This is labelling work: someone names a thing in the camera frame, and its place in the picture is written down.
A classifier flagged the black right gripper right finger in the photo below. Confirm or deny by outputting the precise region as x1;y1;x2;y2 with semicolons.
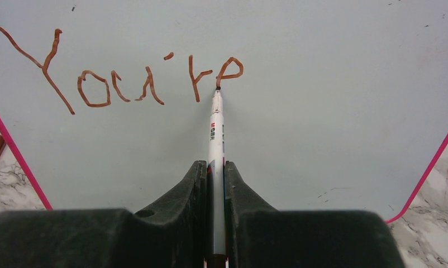
224;162;404;267

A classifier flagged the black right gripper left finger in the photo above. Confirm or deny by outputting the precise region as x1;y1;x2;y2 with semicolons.
0;161;207;267

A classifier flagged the white whiteboard marker pen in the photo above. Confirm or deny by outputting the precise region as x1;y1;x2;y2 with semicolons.
205;86;227;267

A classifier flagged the pink framed whiteboard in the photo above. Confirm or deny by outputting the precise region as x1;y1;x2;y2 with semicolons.
0;1;448;219

